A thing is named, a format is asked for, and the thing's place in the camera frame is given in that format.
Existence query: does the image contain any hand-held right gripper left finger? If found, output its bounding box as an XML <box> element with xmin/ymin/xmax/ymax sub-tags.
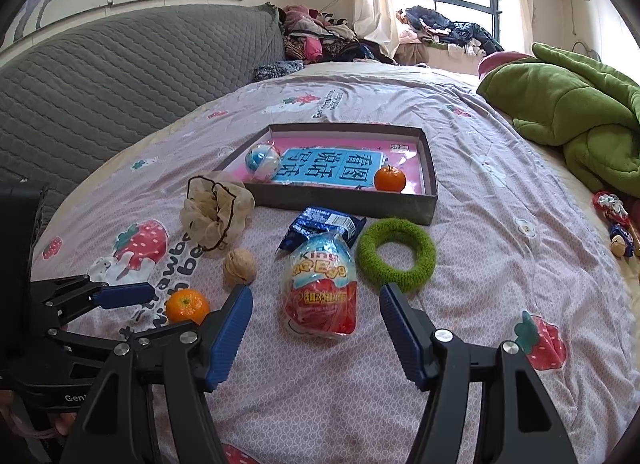
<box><xmin>60</xmin><ymin>285</ymin><xmax>254</xmax><ymax>464</ymax></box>

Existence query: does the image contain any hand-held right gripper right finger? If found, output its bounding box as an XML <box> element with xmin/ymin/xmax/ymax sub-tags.
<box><xmin>379</xmin><ymin>283</ymin><xmax>586</xmax><ymax>464</ymax></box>

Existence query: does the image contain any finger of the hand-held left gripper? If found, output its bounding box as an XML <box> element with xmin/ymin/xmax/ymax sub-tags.
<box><xmin>30</xmin><ymin>275</ymin><xmax>156</xmax><ymax>326</ymax></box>
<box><xmin>46</xmin><ymin>324</ymin><xmax>128</xmax><ymax>362</ymax></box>

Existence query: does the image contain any orange tangerine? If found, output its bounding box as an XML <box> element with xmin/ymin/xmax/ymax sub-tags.
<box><xmin>373</xmin><ymin>165</ymin><xmax>405</xmax><ymax>193</ymax></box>
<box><xmin>165</xmin><ymin>288</ymin><xmax>211</xmax><ymax>326</ymax></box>

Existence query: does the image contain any toy egg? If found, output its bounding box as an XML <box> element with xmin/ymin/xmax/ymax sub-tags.
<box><xmin>281</xmin><ymin>231</ymin><xmax>359</xmax><ymax>340</ymax></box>

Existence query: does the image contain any green fuzzy ring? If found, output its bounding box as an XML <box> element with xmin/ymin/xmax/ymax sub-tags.
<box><xmin>357</xmin><ymin>217</ymin><xmax>437</xmax><ymax>293</ymax></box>

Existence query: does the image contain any grey cardboard box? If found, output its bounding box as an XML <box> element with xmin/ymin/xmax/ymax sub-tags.
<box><xmin>216</xmin><ymin>123</ymin><xmax>439</xmax><ymax>227</ymax></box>

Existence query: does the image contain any person's left hand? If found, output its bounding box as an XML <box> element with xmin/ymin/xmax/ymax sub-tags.
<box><xmin>0</xmin><ymin>389</ymin><xmax>83</xmax><ymax>447</ymax></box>

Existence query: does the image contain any cream mesh scrunchie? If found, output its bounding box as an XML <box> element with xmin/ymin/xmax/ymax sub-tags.
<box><xmin>179</xmin><ymin>171</ymin><xmax>256</xmax><ymax>252</ymax></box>

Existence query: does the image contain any blue snack packet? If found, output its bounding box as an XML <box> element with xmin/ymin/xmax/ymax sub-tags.
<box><xmin>277</xmin><ymin>206</ymin><xmax>367</xmax><ymax>255</ymax></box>

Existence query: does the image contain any blue white wrapped toy ball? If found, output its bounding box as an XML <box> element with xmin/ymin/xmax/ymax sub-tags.
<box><xmin>245</xmin><ymin>141</ymin><xmax>282</xmax><ymax>181</ymax></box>

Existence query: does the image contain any pink book with blue label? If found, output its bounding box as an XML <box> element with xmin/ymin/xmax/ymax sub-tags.
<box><xmin>234</xmin><ymin>136</ymin><xmax>426</xmax><ymax>195</ymax></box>

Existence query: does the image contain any grey quilted headboard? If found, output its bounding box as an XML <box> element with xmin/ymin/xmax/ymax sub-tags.
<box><xmin>0</xmin><ymin>4</ymin><xmax>286</xmax><ymax>225</ymax></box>

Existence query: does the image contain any dark patterned cloth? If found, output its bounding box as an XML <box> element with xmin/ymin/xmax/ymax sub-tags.
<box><xmin>252</xmin><ymin>60</ymin><xmax>306</xmax><ymax>83</ymax></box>

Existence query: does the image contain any green fleece blanket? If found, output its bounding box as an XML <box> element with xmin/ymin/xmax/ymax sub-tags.
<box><xmin>476</xmin><ymin>42</ymin><xmax>640</xmax><ymax>200</ymax></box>

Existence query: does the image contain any pink pillow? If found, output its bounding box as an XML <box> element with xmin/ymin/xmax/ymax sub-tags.
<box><xmin>477</xmin><ymin>51</ymin><xmax>533</xmax><ymax>80</ymax></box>

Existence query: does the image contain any pile of mixed clothes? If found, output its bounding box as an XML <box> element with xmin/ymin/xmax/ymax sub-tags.
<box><xmin>280</xmin><ymin>4</ymin><xmax>396</xmax><ymax>65</ymax></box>

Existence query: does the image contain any pile of dark clothes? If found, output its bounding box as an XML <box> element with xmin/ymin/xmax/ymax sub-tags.
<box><xmin>397</xmin><ymin>5</ymin><xmax>506</xmax><ymax>65</ymax></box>

